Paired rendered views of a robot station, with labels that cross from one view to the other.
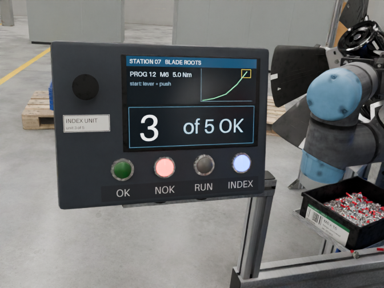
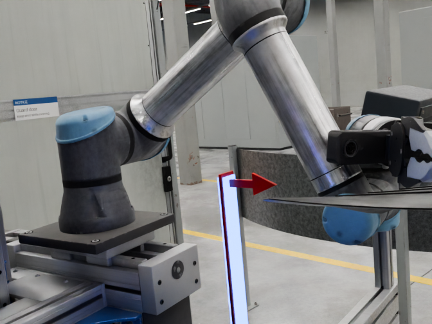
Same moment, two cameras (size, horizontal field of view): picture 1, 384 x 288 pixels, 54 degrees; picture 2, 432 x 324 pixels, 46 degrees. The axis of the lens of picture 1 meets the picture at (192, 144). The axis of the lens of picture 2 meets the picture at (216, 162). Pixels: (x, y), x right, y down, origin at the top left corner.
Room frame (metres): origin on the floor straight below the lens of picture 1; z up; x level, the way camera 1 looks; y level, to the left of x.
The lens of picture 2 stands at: (1.14, -0.95, 1.28)
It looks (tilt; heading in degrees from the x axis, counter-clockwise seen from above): 8 degrees down; 144
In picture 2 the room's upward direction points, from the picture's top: 5 degrees counter-clockwise
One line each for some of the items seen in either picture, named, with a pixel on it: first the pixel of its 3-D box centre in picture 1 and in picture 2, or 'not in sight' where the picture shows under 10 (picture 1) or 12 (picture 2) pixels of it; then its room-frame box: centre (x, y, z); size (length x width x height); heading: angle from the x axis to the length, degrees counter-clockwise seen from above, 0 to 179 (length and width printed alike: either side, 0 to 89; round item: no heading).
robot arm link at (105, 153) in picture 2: not in sight; (90, 141); (0.17, -0.56, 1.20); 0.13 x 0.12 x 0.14; 113
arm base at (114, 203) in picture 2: not in sight; (94, 199); (0.17, -0.56, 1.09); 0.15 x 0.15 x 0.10
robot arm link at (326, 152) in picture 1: (334, 147); (373, 198); (0.61, -0.25, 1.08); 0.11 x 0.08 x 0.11; 113
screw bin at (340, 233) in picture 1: (355, 211); not in sight; (0.79, -0.41, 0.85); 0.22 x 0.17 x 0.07; 123
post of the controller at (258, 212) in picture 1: (255, 227); (382, 239); (0.52, -0.12, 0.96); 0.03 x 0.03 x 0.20; 17
